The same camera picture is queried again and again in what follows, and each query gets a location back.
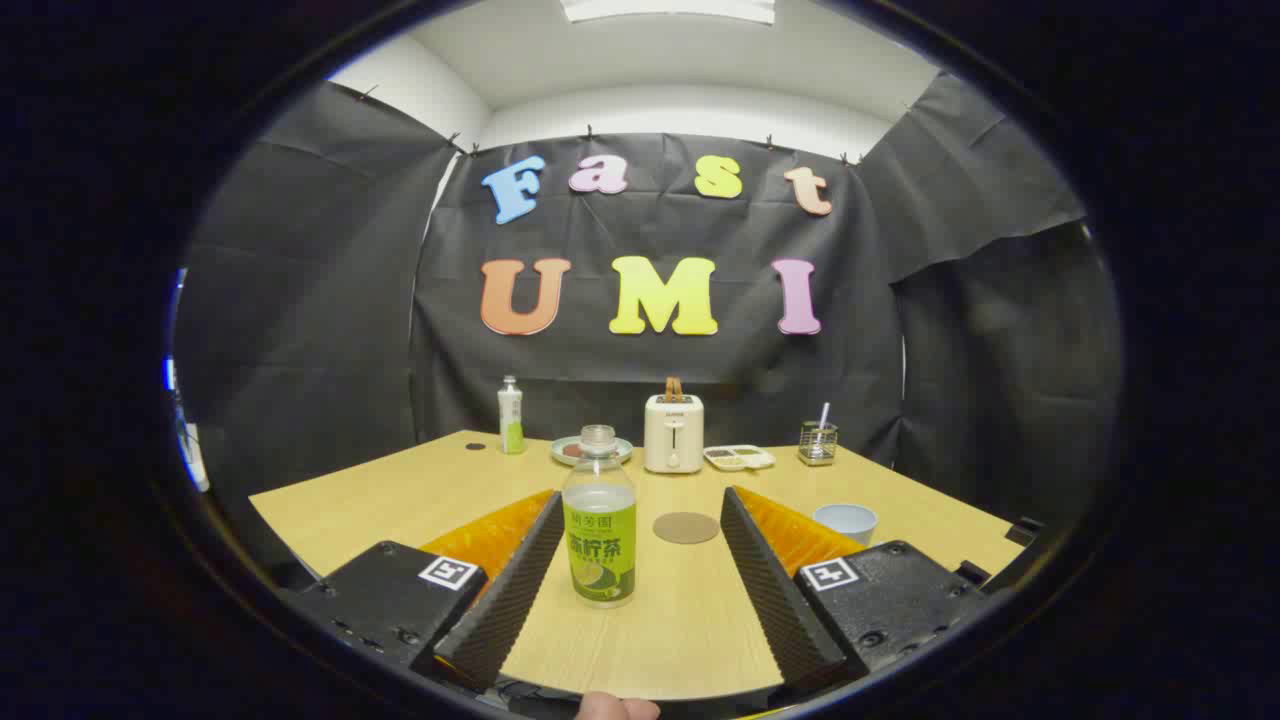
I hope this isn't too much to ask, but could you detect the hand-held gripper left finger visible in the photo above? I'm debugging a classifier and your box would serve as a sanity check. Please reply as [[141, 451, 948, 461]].
[[285, 488, 566, 693]]

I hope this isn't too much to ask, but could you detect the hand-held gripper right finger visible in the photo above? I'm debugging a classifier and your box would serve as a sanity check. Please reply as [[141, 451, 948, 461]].
[[720, 486, 991, 691]]

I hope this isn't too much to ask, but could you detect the green label juice bottle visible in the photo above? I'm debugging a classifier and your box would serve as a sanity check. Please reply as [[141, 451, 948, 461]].
[[562, 425, 638, 609]]

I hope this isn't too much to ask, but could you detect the white cup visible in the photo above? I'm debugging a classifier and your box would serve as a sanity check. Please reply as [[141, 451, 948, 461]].
[[812, 503, 878, 547]]

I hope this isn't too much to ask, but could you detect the brown round coaster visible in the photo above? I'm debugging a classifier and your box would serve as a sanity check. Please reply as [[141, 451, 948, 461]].
[[653, 512, 720, 545]]

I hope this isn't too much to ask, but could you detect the small white green bottle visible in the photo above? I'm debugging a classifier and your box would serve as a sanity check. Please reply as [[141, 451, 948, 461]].
[[498, 376, 526, 456]]

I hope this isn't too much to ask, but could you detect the wooden table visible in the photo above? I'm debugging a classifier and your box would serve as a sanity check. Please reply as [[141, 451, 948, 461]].
[[248, 430, 1026, 701]]

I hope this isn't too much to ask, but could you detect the white divided tray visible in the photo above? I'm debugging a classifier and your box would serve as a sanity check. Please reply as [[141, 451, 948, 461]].
[[703, 444, 776, 472]]

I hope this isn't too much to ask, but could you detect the pale green plate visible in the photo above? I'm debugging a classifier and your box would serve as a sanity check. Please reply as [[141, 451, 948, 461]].
[[550, 435, 634, 467]]

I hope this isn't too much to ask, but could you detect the cream toaster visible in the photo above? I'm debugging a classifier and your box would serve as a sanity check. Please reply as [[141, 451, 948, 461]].
[[644, 393, 705, 475]]

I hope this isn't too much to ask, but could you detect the black backdrop cloth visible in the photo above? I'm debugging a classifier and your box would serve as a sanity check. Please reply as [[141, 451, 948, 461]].
[[172, 72, 1123, 591]]

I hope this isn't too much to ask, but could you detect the ceiling light panel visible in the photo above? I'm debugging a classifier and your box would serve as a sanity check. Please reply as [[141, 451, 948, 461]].
[[560, 0, 777, 25]]

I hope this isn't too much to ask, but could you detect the wire mesh holder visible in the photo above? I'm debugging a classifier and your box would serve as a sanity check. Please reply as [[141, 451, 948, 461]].
[[797, 421, 839, 467]]

